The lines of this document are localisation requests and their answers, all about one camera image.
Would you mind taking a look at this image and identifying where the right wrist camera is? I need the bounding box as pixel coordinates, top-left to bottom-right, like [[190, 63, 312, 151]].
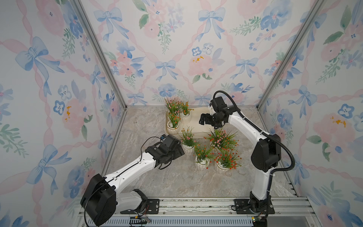
[[209, 96, 228, 114]]

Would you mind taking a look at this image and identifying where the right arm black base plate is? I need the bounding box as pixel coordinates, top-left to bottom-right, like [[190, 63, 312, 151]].
[[233, 199, 275, 215]]

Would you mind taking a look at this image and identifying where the left aluminium corner post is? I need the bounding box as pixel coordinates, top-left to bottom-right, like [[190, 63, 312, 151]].
[[70, 0, 127, 110]]

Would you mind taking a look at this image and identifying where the right aluminium corner post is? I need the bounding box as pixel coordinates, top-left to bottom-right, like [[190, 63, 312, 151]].
[[256, 0, 325, 111]]

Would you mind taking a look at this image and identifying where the cream plastic storage box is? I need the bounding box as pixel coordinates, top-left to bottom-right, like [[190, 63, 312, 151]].
[[164, 107, 214, 139]]

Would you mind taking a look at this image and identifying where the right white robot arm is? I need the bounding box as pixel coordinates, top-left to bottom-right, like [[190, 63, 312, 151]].
[[199, 112, 281, 214]]

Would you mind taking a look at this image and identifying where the pink gypsophila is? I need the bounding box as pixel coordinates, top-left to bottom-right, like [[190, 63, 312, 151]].
[[164, 98, 182, 114]]

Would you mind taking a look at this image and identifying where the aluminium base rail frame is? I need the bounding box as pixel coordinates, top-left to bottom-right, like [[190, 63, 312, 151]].
[[72, 196, 322, 227]]

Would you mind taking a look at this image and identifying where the large pink gypsophila pot right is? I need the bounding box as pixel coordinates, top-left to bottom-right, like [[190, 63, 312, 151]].
[[204, 128, 239, 151]]

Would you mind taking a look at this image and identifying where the orange gypsophila pot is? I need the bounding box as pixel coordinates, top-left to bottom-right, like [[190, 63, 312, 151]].
[[180, 101, 193, 124], [194, 144, 213, 171], [166, 111, 180, 134]]

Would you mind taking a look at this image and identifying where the black corrugated cable conduit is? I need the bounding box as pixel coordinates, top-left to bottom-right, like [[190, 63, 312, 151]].
[[212, 90, 296, 174]]

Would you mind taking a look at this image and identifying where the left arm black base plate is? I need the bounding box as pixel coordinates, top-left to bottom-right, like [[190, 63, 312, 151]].
[[120, 199, 160, 216]]

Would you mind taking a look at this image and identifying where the aluminium corner post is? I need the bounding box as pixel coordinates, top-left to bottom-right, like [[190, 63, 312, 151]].
[[70, 0, 127, 110], [256, 0, 325, 111]]

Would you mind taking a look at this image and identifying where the pink gypsophila pot back middle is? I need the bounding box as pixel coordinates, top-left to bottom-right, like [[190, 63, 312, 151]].
[[181, 127, 196, 156]]

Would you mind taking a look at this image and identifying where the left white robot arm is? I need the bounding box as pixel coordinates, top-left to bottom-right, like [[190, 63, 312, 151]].
[[80, 135, 185, 227]]

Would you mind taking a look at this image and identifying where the red gypsophila pot front right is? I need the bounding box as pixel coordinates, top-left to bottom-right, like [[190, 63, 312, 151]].
[[214, 150, 242, 174]]

